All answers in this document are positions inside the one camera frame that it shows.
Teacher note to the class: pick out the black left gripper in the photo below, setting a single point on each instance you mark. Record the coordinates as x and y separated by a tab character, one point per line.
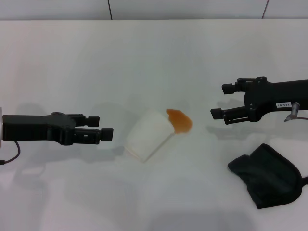
36	127

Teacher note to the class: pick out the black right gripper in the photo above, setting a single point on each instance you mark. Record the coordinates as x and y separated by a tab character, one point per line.
264	96

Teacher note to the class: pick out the white paper cup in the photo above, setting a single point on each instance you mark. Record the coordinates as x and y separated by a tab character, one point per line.
149	134

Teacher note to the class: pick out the dark blue rag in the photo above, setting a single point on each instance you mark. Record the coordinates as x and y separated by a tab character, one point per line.
267	175

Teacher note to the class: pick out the brown water stain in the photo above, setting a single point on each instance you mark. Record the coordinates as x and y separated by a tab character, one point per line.
180	121

